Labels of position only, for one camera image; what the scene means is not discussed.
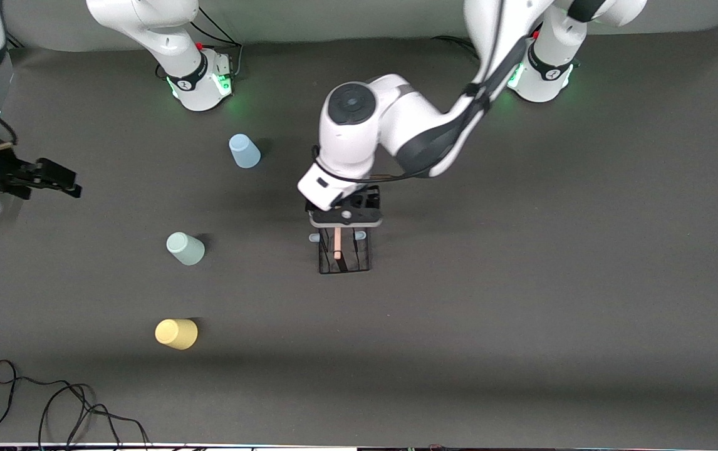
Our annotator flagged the yellow plastic cup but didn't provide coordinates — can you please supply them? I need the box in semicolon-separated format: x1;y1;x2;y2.
155;318;199;350

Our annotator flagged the black base cable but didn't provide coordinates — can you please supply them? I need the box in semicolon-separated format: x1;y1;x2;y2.
431;36;479;60
155;5;244;81

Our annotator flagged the black right base cable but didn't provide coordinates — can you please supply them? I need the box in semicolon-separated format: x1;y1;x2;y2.
155;5;244;81

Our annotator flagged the black left base cable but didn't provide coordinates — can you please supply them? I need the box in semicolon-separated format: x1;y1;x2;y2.
431;36;479;60

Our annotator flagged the black wire cup holder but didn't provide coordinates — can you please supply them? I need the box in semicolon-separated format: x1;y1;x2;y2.
308;227;372;275

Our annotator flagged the light blue plastic cup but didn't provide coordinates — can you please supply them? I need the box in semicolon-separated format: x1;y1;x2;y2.
229;133;261;169

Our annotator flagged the pale green plastic cup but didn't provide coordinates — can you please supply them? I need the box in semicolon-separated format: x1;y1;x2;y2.
166;232;206;266

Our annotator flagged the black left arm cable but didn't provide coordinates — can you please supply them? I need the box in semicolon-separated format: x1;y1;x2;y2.
312;25;544;184

